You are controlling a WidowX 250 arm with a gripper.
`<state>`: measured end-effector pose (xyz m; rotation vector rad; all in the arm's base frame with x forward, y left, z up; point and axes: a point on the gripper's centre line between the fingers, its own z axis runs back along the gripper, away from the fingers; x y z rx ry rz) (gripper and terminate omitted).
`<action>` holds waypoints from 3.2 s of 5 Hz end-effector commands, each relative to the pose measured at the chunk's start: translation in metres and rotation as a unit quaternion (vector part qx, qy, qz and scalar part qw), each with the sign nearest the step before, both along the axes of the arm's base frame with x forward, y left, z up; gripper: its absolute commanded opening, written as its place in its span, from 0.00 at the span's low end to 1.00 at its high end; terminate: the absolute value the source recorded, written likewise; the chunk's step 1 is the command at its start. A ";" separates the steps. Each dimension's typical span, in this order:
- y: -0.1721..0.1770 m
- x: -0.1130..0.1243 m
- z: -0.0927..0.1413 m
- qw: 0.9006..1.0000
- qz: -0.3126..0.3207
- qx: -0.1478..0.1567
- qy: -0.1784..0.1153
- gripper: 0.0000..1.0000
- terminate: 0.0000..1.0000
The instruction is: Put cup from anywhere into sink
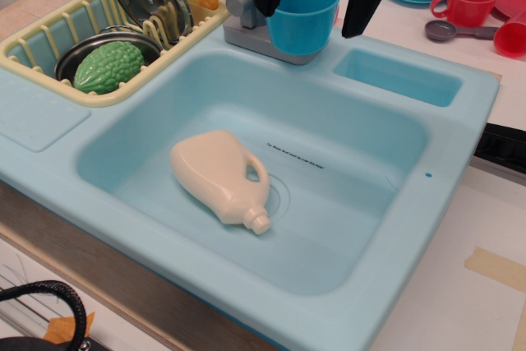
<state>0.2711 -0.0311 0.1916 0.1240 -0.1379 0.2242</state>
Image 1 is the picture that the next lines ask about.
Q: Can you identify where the blue plastic cup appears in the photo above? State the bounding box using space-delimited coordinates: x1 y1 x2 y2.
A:
266 0 340 56

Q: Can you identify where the red plastic cup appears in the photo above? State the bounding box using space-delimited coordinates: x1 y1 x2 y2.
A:
493 12 525 58

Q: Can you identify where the light blue toy sink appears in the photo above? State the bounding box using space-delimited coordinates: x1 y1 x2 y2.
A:
1 0 499 350

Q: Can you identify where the grey toy faucet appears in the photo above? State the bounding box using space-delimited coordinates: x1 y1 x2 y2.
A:
223 0 318 65

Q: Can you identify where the orange toy piece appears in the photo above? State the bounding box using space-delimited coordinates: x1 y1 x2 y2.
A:
198 0 219 10

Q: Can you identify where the grey plastic spoon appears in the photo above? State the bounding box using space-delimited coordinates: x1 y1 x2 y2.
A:
424 20 499 42

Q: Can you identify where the red plastic mug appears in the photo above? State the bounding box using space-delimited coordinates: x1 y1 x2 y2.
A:
429 0 496 27

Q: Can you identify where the green toy bitter melon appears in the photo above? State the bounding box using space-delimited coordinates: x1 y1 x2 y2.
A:
73 41 145 95

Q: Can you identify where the small metal pot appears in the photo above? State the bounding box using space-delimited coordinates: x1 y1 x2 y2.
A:
54 28 163 84

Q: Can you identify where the cream toy detergent bottle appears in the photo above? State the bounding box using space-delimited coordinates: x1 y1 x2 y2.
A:
169 130 272 235

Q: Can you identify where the cream yellow dish rack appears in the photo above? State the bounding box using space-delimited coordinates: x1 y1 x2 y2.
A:
1 0 229 107

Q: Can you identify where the masking tape strip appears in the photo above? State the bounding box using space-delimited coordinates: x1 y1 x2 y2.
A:
464 247 525 293

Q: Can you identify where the black bracket at right edge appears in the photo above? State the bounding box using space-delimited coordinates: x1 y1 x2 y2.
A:
474 123 525 173

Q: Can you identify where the black cable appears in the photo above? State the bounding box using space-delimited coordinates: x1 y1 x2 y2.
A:
0 279 88 351

